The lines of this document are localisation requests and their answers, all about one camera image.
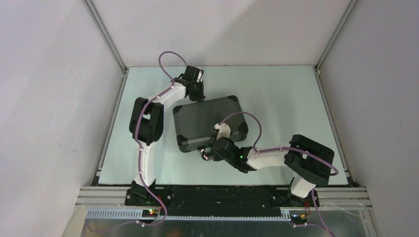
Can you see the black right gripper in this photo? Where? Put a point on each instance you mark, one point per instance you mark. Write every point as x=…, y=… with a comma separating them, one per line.
x=216, y=157

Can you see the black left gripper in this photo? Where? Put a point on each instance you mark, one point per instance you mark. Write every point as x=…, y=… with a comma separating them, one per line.
x=200, y=97

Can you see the black poker case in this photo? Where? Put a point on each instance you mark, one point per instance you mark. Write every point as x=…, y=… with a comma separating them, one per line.
x=194, y=123

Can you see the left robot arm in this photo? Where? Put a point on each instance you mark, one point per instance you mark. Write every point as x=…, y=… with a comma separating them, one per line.
x=147, y=123

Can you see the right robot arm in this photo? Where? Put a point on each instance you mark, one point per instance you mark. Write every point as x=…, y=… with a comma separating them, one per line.
x=311, y=162

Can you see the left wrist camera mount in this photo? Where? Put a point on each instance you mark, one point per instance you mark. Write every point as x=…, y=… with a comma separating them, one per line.
x=200, y=75

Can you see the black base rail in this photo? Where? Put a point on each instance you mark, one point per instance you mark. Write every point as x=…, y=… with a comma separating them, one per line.
x=218, y=201

